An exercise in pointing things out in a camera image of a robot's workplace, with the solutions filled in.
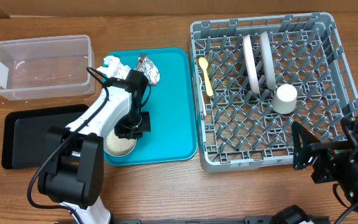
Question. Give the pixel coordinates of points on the white napkin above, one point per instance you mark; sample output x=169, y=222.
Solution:
x=112, y=67

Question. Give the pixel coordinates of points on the yellow plastic spoon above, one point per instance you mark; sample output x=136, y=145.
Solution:
x=203, y=63

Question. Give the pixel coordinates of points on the pink plastic utensil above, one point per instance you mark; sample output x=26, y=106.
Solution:
x=202, y=97

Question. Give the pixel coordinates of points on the gray bowl of grains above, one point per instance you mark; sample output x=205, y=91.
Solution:
x=118, y=147

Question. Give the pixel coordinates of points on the foil wrapper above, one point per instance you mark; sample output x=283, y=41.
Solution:
x=146, y=65

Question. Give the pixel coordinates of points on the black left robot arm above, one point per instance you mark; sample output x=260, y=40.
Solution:
x=72, y=173

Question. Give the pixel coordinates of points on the white paper cup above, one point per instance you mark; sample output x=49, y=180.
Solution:
x=284, y=99

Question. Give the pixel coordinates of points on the gray dishwasher rack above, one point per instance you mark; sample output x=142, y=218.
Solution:
x=241, y=130

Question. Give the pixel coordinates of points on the clear plastic bin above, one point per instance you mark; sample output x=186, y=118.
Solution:
x=46, y=67

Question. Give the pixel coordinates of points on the teal serving tray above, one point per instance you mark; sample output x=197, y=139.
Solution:
x=171, y=106

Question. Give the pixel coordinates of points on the black plastic tray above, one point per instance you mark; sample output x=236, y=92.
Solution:
x=24, y=133

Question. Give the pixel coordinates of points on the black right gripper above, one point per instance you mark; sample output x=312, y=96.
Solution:
x=329, y=154

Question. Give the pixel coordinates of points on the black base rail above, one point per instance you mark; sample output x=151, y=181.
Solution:
x=264, y=219

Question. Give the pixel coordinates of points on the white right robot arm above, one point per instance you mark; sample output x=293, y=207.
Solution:
x=348, y=175

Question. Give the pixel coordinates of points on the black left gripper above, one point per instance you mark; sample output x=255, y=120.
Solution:
x=122, y=132

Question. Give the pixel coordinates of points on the gray plate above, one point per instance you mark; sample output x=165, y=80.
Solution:
x=267, y=60

